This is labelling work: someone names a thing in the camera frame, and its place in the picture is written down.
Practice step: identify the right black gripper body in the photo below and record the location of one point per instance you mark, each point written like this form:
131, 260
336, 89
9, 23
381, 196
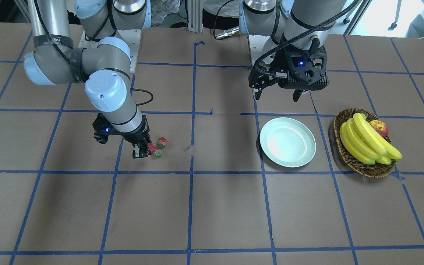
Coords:
137, 136

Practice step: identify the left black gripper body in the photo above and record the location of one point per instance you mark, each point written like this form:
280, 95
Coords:
280, 60

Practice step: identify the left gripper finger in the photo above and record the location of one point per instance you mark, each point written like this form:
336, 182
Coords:
258, 92
297, 94

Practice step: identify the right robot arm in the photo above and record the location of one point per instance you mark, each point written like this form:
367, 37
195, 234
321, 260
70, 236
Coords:
105, 69

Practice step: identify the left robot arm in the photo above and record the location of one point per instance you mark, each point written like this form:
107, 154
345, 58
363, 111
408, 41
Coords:
287, 42

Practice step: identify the light green plate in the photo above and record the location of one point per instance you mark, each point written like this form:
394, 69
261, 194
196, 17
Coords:
287, 142

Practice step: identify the yellow banana bunch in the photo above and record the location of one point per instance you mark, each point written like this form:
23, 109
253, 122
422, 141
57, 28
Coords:
365, 144

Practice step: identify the red yellow apple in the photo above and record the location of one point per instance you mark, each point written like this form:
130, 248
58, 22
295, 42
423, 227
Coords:
380, 127

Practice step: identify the wicker basket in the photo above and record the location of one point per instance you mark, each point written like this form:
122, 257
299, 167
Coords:
340, 154

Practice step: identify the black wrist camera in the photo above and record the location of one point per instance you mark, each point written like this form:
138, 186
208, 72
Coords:
305, 71
103, 129

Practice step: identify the aluminium frame post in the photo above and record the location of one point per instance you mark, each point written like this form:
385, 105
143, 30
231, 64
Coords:
194, 16

